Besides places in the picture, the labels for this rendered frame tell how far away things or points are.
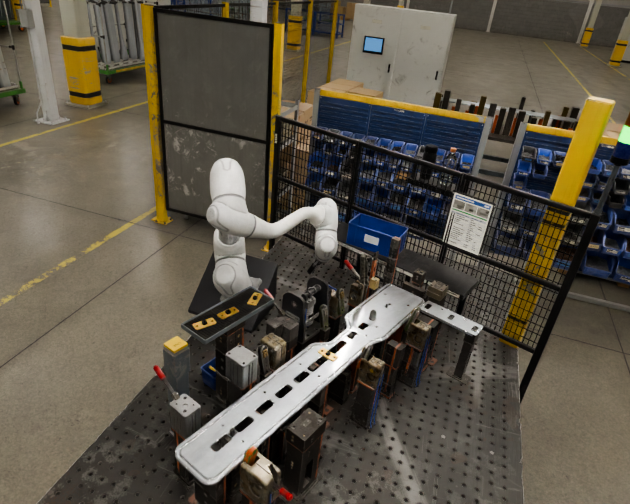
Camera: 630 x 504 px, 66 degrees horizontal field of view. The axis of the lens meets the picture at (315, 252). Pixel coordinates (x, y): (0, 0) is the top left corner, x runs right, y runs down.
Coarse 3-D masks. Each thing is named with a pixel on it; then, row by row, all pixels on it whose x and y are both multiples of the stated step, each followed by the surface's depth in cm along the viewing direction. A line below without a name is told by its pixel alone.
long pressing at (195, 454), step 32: (384, 288) 244; (352, 320) 219; (384, 320) 221; (352, 352) 200; (288, 384) 181; (320, 384) 183; (224, 416) 166; (256, 416) 167; (288, 416) 169; (192, 448) 154; (224, 448) 155
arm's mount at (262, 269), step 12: (252, 264) 263; (264, 264) 262; (276, 264) 260; (204, 276) 265; (252, 276) 260; (264, 276) 259; (276, 276) 264; (204, 288) 263; (264, 288) 257; (192, 300) 261; (204, 300) 260; (216, 300) 259; (192, 312) 259; (264, 312) 261; (252, 324) 251
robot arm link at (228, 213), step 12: (216, 204) 183; (228, 204) 185; (240, 204) 188; (216, 216) 181; (228, 216) 183; (240, 216) 187; (252, 216) 192; (216, 228) 186; (228, 228) 185; (240, 228) 187; (252, 228) 191
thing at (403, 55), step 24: (360, 24) 798; (384, 24) 786; (408, 24) 775; (432, 24) 763; (360, 48) 815; (384, 48) 802; (408, 48) 790; (432, 48) 779; (360, 72) 832; (384, 72) 819; (408, 72) 807; (432, 72) 795; (384, 96) 837; (408, 96) 824; (432, 96) 811
